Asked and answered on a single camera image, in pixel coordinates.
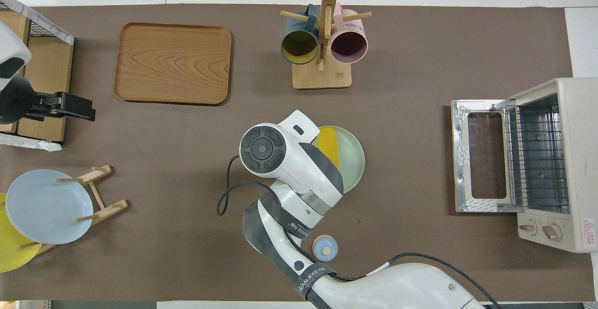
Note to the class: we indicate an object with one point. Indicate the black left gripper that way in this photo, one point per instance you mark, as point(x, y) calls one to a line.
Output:
point(21, 103)

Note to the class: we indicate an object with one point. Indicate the yellow corn cob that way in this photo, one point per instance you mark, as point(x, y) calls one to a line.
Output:
point(329, 147)

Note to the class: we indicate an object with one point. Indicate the mint green plate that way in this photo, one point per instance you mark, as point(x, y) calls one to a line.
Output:
point(350, 159)

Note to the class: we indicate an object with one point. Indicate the glass oven door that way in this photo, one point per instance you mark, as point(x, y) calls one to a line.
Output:
point(460, 159)

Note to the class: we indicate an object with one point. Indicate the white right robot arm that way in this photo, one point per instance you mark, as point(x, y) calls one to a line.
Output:
point(289, 168)

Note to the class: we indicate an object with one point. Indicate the beige oven knob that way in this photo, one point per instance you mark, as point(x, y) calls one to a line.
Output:
point(528, 228)
point(552, 233)

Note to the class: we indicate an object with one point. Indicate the white toaster oven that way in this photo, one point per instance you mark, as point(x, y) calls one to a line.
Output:
point(581, 159)

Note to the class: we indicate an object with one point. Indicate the light blue plate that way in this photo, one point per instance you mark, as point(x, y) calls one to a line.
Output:
point(46, 206)

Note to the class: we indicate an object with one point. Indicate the brown wooden tray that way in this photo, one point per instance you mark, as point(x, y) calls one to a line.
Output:
point(173, 63)

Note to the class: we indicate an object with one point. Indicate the wooden plate rack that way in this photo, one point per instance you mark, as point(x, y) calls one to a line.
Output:
point(105, 211)

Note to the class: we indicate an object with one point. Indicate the brown table mat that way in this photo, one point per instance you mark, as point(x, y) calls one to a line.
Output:
point(187, 183)

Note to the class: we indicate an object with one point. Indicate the yellow plate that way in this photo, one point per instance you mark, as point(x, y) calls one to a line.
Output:
point(11, 255)

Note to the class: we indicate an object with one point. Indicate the dark teal mug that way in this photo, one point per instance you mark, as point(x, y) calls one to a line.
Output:
point(299, 47)

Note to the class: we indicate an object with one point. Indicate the wooden mug rack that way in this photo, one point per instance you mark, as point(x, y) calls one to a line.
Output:
point(322, 77)

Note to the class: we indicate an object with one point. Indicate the pink mug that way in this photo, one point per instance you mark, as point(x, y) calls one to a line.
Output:
point(348, 47)

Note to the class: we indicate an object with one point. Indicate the small blue knobbed lid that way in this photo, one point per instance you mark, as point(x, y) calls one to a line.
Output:
point(324, 248)

